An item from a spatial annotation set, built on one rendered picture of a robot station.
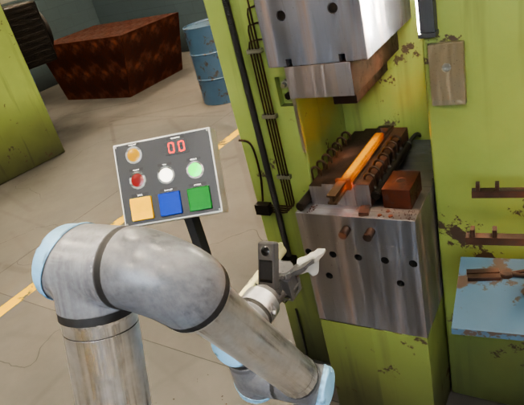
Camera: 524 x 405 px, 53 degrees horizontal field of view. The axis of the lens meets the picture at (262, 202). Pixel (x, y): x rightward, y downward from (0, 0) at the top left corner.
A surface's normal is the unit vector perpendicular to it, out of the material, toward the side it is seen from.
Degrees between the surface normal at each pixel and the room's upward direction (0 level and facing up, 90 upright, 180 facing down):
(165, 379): 0
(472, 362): 90
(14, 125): 90
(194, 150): 60
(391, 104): 90
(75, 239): 15
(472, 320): 0
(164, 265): 54
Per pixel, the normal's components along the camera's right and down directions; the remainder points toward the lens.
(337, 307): -0.47, 0.51
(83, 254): -0.44, -0.37
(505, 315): -0.22, -0.86
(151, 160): -0.17, -0.01
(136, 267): 0.06, -0.22
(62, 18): 0.83, 0.08
